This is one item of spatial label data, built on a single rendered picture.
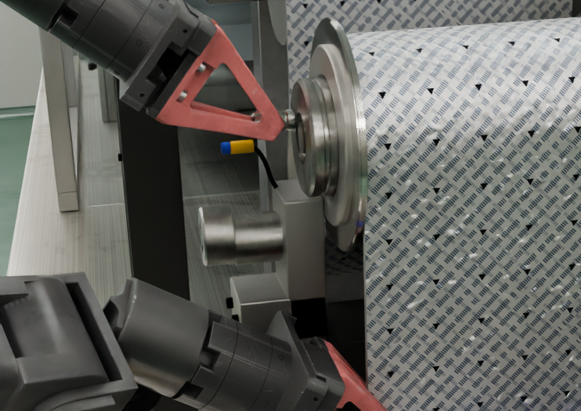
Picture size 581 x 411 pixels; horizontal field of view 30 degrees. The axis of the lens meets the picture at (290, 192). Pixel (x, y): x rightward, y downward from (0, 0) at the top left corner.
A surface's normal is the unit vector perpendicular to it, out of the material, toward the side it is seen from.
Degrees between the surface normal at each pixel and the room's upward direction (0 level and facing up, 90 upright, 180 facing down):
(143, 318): 57
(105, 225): 0
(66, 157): 90
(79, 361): 41
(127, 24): 80
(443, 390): 90
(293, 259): 90
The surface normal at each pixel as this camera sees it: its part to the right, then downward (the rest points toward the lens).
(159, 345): 0.29, 0.07
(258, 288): -0.04, -0.95
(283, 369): 0.45, -0.37
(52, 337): 0.30, -0.62
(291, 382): -0.87, -0.40
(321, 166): 0.18, 0.48
